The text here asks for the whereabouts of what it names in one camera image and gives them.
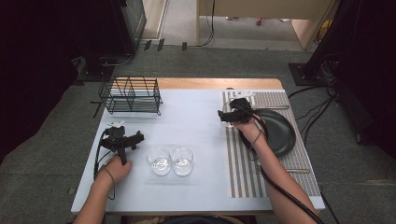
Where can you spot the person's dark clothing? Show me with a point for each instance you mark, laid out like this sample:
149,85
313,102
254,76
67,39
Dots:
193,220

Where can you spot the light wooden desk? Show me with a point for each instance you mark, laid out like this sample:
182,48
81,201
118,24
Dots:
264,7

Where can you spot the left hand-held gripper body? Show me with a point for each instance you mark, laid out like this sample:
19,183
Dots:
117,137

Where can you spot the person's left hand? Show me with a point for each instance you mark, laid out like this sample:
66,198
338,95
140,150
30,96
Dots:
116,169

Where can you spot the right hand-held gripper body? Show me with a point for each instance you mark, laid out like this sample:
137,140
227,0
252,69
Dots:
242,107

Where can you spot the small red object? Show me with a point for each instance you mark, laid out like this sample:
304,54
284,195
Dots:
258,21

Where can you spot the black round plate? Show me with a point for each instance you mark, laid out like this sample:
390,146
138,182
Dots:
280,133

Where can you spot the black curtain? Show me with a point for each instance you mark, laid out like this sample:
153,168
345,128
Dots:
34,62
364,62

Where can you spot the person's right hand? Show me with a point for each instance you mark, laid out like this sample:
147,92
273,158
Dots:
250,130

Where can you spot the silver cutlery piece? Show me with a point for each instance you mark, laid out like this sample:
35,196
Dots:
299,170
274,107

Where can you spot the striped woven placemat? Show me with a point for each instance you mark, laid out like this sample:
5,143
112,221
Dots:
300,102

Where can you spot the black stand base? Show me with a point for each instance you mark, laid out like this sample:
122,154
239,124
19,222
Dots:
306,74

